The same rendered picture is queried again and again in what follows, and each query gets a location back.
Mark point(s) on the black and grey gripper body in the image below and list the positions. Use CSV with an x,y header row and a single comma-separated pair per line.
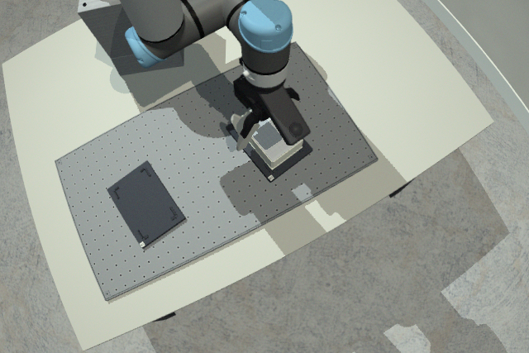
x,y
242,89

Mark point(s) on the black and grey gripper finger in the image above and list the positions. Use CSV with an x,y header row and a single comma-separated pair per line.
x,y
294,96
246,130

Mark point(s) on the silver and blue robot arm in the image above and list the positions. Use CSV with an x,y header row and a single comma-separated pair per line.
x,y
265,30

